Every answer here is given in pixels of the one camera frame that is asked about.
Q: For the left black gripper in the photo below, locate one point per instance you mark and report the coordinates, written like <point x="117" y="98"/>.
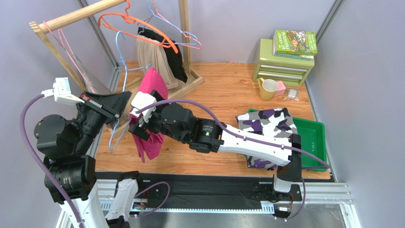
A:
<point x="111" y="105"/>

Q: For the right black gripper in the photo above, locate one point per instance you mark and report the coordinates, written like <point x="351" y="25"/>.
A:
<point x="140" y="127"/>

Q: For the light blue wire hanger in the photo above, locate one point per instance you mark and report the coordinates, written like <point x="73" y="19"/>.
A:
<point x="125" y="69"/>

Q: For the pink trousers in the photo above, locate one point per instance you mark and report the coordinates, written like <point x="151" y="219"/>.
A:
<point x="154" y="86"/>

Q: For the purple camouflage trousers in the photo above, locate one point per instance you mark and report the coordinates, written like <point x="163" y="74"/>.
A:
<point x="272" y="123"/>

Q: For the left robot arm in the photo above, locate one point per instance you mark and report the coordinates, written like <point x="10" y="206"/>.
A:
<point x="72" y="180"/>

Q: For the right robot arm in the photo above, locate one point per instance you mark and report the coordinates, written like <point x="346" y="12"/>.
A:
<point x="211" y="135"/>

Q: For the grey trousers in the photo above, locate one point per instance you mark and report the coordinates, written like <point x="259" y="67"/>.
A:
<point x="92" y="83"/>

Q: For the beige trousers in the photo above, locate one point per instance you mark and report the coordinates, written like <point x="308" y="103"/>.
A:
<point x="149" y="52"/>

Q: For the black trousers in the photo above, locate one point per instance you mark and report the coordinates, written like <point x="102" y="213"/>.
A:
<point x="174" y="60"/>

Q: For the wooden clothes rack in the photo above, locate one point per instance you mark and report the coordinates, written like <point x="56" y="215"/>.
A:
<point x="129" y="25"/>

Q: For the yellow mug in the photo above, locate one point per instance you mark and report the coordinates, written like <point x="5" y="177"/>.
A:
<point x="268" y="88"/>

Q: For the pink small box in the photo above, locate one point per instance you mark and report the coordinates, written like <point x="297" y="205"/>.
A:
<point x="281" y="88"/>

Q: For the small clear plastic bag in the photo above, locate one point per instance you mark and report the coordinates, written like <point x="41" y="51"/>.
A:
<point x="291" y="94"/>

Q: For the green drawer cabinet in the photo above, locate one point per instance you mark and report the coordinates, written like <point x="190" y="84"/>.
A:
<point x="291" y="71"/>

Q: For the green treehouse book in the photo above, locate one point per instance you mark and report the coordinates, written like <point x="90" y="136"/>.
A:
<point x="295" y="42"/>

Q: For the green plastic tray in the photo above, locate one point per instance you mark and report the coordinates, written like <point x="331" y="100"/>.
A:
<point x="312" y="137"/>

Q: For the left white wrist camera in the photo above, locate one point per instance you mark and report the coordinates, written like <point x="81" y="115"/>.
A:
<point x="65" y="91"/>

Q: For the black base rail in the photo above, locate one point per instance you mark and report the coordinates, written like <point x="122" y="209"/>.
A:
<point x="179" y="191"/>

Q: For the pink wire hanger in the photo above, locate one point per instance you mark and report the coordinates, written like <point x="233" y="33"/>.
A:
<point x="63" y="42"/>

